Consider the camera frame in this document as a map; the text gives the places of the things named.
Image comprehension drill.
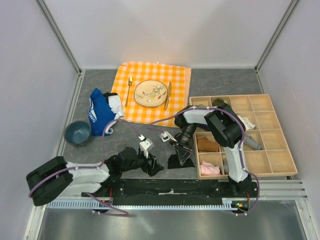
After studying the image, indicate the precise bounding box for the wooden compartment tray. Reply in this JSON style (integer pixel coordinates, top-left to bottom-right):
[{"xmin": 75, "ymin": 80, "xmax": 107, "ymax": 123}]
[{"xmin": 193, "ymin": 94, "xmax": 298, "ymax": 180}]

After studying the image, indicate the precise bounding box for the grey cable duct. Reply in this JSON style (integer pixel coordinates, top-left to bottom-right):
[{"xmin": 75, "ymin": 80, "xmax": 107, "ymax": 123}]
[{"xmin": 46, "ymin": 199, "xmax": 238, "ymax": 211}]

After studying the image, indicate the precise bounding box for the dark green rolled underwear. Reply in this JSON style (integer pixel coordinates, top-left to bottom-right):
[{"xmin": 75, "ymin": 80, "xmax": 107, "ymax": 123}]
[{"xmin": 211, "ymin": 98, "xmax": 226, "ymax": 107}]

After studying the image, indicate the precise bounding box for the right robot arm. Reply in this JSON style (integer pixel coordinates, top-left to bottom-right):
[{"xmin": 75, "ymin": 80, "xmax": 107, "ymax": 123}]
[{"xmin": 169, "ymin": 103, "xmax": 252, "ymax": 197}]

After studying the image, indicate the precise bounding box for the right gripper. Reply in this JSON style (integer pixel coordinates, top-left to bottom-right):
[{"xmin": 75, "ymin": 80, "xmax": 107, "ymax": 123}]
[{"xmin": 169, "ymin": 122, "xmax": 198, "ymax": 165}]

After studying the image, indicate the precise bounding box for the orange checkered cloth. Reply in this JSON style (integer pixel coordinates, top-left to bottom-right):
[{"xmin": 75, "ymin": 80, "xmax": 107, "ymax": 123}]
[{"xmin": 112, "ymin": 61, "xmax": 192, "ymax": 127}]

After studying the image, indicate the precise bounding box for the blue underwear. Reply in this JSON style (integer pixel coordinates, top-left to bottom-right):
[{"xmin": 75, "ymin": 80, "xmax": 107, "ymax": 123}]
[{"xmin": 88, "ymin": 88, "xmax": 116, "ymax": 137}]

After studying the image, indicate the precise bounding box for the olive rolled underwear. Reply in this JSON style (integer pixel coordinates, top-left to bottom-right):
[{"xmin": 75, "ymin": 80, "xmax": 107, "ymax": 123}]
[{"xmin": 194, "ymin": 104, "xmax": 208, "ymax": 108}]

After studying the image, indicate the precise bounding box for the black underwear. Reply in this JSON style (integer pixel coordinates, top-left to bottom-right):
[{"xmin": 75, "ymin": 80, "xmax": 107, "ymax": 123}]
[{"xmin": 167, "ymin": 154, "xmax": 195, "ymax": 169}]

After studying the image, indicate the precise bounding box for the grey rolled underwear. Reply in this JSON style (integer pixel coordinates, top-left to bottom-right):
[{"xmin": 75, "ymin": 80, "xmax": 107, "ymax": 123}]
[
  {"xmin": 244, "ymin": 135, "xmax": 262, "ymax": 151},
  {"xmin": 222, "ymin": 158, "xmax": 229, "ymax": 175}
]

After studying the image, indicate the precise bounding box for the gold knife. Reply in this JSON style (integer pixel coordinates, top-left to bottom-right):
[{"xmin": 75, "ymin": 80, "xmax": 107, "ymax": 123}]
[{"xmin": 163, "ymin": 81, "xmax": 172, "ymax": 110}]

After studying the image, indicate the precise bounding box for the decorated ceramic plate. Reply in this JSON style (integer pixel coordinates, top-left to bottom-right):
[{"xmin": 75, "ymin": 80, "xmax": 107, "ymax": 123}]
[{"xmin": 134, "ymin": 80, "xmax": 168, "ymax": 108}]

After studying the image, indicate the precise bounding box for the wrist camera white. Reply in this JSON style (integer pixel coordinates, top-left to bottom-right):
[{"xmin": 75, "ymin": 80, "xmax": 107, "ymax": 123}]
[
  {"xmin": 159, "ymin": 131, "xmax": 177, "ymax": 143},
  {"xmin": 138, "ymin": 134, "xmax": 154, "ymax": 154}
]

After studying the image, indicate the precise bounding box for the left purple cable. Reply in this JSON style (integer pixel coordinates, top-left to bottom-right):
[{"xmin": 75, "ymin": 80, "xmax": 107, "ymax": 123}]
[{"xmin": 28, "ymin": 119, "xmax": 146, "ymax": 217}]

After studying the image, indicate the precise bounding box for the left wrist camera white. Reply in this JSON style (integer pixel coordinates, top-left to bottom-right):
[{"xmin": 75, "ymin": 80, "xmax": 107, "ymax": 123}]
[{"xmin": 138, "ymin": 134, "xmax": 154, "ymax": 154}]

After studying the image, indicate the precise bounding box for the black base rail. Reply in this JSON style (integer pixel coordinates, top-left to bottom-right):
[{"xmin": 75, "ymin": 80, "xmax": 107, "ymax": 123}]
[{"xmin": 92, "ymin": 179, "xmax": 258, "ymax": 206}]

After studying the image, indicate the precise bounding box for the pink rolled underwear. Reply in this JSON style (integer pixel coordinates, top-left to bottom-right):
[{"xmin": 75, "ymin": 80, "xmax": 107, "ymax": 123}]
[{"xmin": 200, "ymin": 161, "xmax": 221, "ymax": 176}]

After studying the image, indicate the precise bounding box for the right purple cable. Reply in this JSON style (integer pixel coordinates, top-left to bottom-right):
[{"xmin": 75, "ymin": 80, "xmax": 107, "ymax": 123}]
[{"xmin": 146, "ymin": 106, "xmax": 261, "ymax": 217}]

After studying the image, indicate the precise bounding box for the gold fork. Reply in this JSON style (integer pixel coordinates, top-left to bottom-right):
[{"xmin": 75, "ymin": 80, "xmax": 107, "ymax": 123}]
[{"xmin": 125, "ymin": 76, "xmax": 133, "ymax": 107}]

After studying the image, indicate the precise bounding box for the white rolled underwear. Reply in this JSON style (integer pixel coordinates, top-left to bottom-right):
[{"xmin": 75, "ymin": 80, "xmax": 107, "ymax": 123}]
[{"xmin": 238, "ymin": 115, "xmax": 256, "ymax": 131}]

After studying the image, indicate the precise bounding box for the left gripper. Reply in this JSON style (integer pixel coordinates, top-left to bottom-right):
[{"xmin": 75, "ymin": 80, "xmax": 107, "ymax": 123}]
[{"xmin": 121, "ymin": 149, "xmax": 164, "ymax": 176}]

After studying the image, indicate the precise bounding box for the brown rolled underwear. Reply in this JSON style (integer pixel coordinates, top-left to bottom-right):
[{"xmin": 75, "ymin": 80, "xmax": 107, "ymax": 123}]
[{"xmin": 196, "ymin": 137, "xmax": 220, "ymax": 153}]

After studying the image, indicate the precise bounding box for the purple cable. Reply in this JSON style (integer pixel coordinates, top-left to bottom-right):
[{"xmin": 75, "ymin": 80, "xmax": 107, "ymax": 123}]
[
  {"xmin": 28, "ymin": 119, "xmax": 146, "ymax": 217},
  {"xmin": 146, "ymin": 106, "xmax": 261, "ymax": 217}
]

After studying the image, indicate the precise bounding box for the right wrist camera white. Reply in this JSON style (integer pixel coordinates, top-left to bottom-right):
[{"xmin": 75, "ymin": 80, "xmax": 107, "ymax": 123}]
[{"xmin": 159, "ymin": 131, "xmax": 177, "ymax": 143}]

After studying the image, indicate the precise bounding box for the grey rolled underwear front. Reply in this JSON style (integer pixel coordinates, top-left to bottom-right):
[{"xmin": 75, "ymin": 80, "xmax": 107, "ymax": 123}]
[{"xmin": 222, "ymin": 158, "xmax": 229, "ymax": 175}]

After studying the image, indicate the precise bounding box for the blue ceramic bowl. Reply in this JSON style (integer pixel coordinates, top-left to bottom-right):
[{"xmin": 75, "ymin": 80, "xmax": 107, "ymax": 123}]
[{"xmin": 63, "ymin": 120, "xmax": 91, "ymax": 146}]

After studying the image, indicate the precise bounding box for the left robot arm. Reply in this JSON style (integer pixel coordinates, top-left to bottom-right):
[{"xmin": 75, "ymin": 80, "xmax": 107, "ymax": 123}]
[{"xmin": 26, "ymin": 147, "xmax": 164, "ymax": 206}]

